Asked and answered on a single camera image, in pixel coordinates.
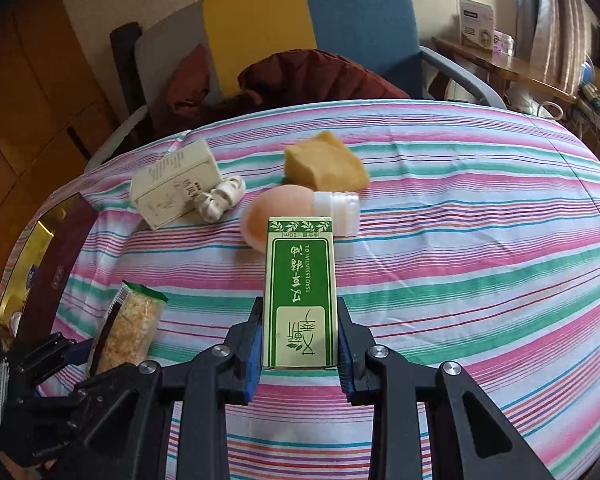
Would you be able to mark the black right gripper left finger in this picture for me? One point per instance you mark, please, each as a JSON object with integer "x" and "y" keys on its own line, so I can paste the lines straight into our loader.
{"x": 239, "y": 359}

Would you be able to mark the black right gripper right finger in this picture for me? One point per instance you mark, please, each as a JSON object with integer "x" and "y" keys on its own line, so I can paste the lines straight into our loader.
{"x": 362, "y": 364}

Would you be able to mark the green essential oil box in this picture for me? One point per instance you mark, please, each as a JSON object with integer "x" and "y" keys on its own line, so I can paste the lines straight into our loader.
{"x": 300, "y": 320}

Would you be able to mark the pink makeup sponge bottle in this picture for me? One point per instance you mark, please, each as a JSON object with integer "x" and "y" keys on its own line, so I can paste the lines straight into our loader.
{"x": 295, "y": 201}

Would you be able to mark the beige cardboard box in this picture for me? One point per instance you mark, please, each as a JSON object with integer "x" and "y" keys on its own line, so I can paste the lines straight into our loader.
{"x": 167, "y": 189}

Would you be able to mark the yellow sponge block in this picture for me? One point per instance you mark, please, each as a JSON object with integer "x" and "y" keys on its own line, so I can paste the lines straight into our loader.
{"x": 324, "y": 164}

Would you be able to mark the gold and maroon box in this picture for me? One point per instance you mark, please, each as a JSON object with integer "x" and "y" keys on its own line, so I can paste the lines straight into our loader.
{"x": 31, "y": 297}

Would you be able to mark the striped bed sheet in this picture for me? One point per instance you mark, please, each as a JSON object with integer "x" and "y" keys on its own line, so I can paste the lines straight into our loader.
{"x": 479, "y": 242}

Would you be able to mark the dark red jacket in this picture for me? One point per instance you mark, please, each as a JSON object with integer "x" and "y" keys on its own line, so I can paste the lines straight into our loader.
{"x": 293, "y": 77}

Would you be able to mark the grey yellow blue chair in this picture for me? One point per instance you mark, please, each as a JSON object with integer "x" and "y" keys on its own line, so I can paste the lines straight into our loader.
{"x": 380, "y": 35}

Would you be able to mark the wooden desk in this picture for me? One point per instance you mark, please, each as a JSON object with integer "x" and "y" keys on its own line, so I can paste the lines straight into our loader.
{"x": 528, "y": 90}

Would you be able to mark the white product box on desk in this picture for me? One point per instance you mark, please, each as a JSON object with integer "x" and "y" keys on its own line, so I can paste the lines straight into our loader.
{"x": 476, "y": 25}

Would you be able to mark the beige curtain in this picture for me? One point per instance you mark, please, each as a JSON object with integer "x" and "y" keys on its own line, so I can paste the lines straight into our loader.
{"x": 555, "y": 38}

